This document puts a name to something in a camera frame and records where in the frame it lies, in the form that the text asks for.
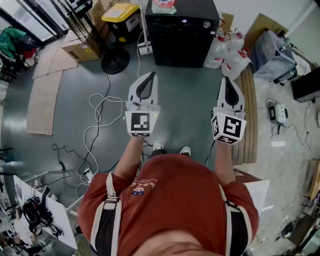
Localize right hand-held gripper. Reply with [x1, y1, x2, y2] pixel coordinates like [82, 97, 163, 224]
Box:
[211, 76, 248, 146]

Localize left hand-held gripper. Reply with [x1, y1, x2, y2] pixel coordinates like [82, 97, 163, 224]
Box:
[124, 71, 161, 138]

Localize black washing machine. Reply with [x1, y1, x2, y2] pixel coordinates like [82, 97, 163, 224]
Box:
[144, 0, 220, 69]

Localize person's right forearm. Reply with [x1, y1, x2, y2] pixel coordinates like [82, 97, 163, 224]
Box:
[213, 142, 237, 186]

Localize person's left forearm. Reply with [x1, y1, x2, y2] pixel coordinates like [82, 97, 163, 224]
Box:
[113, 136, 146, 181]

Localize black white shoulder harness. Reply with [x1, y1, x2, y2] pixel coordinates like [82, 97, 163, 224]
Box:
[90, 172, 253, 256]

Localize wooden slatted pallet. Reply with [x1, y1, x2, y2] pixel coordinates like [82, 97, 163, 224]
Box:
[231, 66, 259, 166]

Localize white plastic bags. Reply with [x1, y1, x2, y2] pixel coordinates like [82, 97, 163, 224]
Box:
[221, 49, 252, 80]

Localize black standing fan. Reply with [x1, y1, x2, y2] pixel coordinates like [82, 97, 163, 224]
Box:
[65, 0, 131, 75]

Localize white rounded device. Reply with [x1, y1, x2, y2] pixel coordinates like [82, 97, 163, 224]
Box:
[274, 103, 289, 124]

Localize clear plastic bag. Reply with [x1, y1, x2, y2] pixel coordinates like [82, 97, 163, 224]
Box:
[251, 29, 299, 86]

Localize black cabinet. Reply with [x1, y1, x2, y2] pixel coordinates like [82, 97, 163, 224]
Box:
[291, 65, 320, 104]

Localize small cardboard panel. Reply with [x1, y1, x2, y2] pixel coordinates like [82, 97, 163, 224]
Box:
[221, 12, 235, 35]

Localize pale cardboard box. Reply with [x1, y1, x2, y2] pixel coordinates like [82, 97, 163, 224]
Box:
[61, 29, 103, 63]

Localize large leaning cardboard sheet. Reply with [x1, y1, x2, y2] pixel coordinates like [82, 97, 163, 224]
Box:
[243, 12, 290, 50]

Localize yellow lid black bin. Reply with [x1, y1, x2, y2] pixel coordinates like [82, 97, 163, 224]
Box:
[101, 3, 143, 45]

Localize red white detergent bag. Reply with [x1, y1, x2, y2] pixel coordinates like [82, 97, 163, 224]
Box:
[151, 0, 178, 15]

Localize flat cardboard sheet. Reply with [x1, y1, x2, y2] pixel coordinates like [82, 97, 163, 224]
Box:
[31, 37, 80, 80]
[26, 70, 64, 137]

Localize white cabinet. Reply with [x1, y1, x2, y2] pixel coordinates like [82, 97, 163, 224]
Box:
[233, 168, 271, 216]

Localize white power strip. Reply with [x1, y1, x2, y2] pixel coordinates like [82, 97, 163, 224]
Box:
[83, 168, 95, 185]

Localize person's red shirt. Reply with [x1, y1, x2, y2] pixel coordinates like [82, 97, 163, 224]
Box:
[76, 152, 261, 256]

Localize wooden crate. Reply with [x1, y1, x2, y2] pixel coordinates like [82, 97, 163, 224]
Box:
[302, 159, 320, 201]

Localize black-framed glass doors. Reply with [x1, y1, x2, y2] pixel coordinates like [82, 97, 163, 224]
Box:
[0, 0, 70, 43]

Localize green clothes pile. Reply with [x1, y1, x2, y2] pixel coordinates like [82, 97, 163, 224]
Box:
[0, 26, 28, 60]

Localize white table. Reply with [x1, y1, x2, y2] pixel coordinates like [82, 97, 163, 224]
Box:
[13, 169, 79, 250]

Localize black backpack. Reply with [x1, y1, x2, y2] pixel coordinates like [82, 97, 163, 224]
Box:
[21, 186, 55, 233]

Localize white cable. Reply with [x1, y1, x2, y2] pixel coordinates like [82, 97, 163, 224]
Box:
[83, 29, 145, 176]

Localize clear water jug red handle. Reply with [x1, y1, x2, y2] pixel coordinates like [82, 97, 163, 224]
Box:
[203, 36, 227, 69]
[215, 18, 225, 38]
[226, 28, 245, 52]

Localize black cable with adapter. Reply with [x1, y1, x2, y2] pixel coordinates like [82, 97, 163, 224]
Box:
[51, 143, 88, 173]

